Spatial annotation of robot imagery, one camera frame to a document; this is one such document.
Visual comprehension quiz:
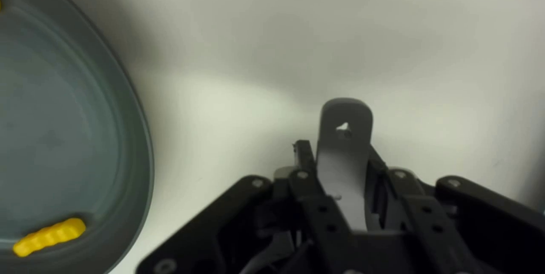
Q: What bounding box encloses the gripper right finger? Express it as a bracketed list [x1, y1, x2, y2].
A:
[365, 145, 545, 274]

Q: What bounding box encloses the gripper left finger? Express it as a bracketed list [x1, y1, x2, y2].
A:
[135, 139, 355, 274]

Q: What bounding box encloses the gray plate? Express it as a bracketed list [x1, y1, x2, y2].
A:
[0, 0, 155, 274]

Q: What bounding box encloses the yellow toy corn cob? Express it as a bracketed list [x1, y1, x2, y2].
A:
[13, 217, 87, 257]

